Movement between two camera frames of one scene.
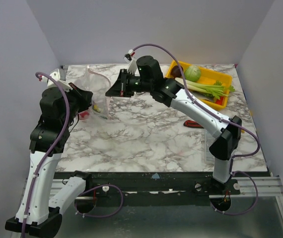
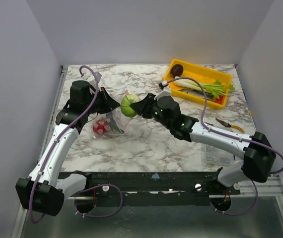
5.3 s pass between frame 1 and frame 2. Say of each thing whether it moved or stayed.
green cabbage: moved
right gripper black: moved
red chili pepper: stayed
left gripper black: moved
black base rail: stayed
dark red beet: stayed
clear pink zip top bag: moved
